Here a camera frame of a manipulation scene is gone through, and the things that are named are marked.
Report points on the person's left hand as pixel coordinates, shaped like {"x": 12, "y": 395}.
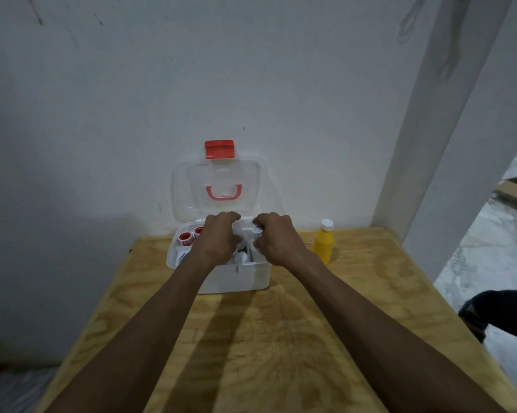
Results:
{"x": 215, "y": 243}

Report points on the person's right hand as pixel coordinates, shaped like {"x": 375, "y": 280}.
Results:
{"x": 280, "y": 243}

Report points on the person's left fingers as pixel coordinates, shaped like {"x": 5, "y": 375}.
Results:
{"x": 226, "y": 219}

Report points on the person's right fingers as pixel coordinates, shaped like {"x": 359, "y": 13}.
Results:
{"x": 270, "y": 221}

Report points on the small white bottle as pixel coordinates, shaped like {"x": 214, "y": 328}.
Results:
{"x": 257, "y": 231}

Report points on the person's right forearm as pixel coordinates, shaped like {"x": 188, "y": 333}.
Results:
{"x": 370, "y": 331}

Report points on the person's left forearm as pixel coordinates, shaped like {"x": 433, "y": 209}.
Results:
{"x": 155, "y": 331}

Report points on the red and white tape roll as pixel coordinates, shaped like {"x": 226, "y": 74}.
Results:
{"x": 185, "y": 239}
{"x": 198, "y": 230}

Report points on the clear plastic box lid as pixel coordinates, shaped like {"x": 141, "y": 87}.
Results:
{"x": 198, "y": 189}

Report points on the yellow bottle with white cap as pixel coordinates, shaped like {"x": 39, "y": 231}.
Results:
{"x": 323, "y": 245}

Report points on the white plastic storage box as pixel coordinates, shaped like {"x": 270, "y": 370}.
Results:
{"x": 232, "y": 277}

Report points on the red lid latch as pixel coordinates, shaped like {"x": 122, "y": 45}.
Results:
{"x": 219, "y": 149}

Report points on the brown cardboard box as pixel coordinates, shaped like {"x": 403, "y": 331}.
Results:
{"x": 515, "y": 191}

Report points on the white plastic sheet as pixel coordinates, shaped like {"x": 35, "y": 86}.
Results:
{"x": 13, "y": 393}

